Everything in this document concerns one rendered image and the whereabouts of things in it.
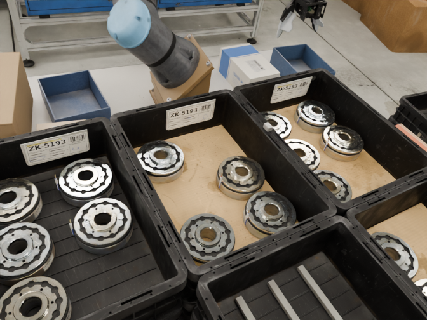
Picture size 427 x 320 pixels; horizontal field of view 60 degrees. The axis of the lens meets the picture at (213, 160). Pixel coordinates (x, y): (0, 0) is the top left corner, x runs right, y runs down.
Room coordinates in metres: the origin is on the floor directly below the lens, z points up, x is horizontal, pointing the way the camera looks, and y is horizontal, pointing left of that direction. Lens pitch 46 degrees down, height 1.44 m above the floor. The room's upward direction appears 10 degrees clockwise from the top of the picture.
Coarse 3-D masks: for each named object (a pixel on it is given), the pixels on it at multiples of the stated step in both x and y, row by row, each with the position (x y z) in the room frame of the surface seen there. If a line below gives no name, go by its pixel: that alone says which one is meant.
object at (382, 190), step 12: (300, 72) 0.88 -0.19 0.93; (312, 72) 0.89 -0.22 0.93; (324, 72) 0.90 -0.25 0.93; (252, 84) 0.78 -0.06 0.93; (264, 84) 0.79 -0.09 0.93; (240, 96) 0.72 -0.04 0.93; (252, 108) 0.69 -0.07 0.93; (372, 108) 0.77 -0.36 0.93; (264, 120) 0.65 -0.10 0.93; (384, 120) 0.73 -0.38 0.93; (276, 132) 0.62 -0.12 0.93; (396, 132) 0.69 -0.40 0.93; (408, 144) 0.66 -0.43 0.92; (396, 180) 0.53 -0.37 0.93; (408, 180) 0.54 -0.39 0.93; (324, 192) 0.47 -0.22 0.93; (372, 192) 0.49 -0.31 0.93; (384, 192) 0.50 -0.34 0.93; (336, 204) 0.44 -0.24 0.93; (348, 204) 0.45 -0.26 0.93
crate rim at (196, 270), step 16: (192, 96) 0.69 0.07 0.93; (208, 96) 0.70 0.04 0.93; (128, 112) 0.60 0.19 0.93; (144, 112) 0.61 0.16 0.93; (128, 144) 0.50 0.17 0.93; (272, 144) 0.58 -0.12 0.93; (288, 160) 0.54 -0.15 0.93; (304, 176) 0.50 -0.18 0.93; (320, 192) 0.47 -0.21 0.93; (160, 208) 0.37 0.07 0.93; (336, 208) 0.43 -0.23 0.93; (304, 224) 0.39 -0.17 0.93; (176, 240) 0.31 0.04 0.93; (272, 240) 0.34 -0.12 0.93; (224, 256) 0.30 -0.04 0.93; (240, 256) 0.30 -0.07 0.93; (192, 272) 0.26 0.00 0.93
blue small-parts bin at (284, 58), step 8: (280, 48) 1.31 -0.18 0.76; (288, 48) 1.33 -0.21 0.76; (296, 48) 1.35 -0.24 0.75; (304, 48) 1.37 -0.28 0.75; (272, 56) 1.29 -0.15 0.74; (280, 56) 1.25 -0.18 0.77; (288, 56) 1.33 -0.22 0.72; (296, 56) 1.35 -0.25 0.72; (304, 56) 1.35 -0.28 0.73; (312, 56) 1.32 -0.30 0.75; (272, 64) 1.28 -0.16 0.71; (280, 64) 1.24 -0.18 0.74; (288, 64) 1.20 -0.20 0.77; (296, 64) 1.32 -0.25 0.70; (304, 64) 1.33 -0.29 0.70; (312, 64) 1.31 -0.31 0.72; (320, 64) 1.27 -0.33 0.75; (328, 64) 1.24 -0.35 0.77; (280, 72) 1.22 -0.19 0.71; (288, 72) 1.19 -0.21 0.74; (296, 72) 1.15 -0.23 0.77
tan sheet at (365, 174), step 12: (288, 108) 0.85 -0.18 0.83; (288, 120) 0.80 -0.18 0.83; (300, 132) 0.75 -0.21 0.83; (312, 144) 0.71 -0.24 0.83; (324, 156) 0.68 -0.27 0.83; (360, 156) 0.70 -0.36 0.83; (324, 168) 0.64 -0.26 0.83; (336, 168) 0.64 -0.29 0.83; (348, 168) 0.65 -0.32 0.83; (360, 168) 0.66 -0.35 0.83; (372, 168) 0.67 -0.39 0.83; (348, 180) 0.61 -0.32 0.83; (360, 180) 0.62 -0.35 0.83; (372, 180) 0.62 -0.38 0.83; (384, 180) 0.63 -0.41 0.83; (360, 192) 0.58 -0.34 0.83
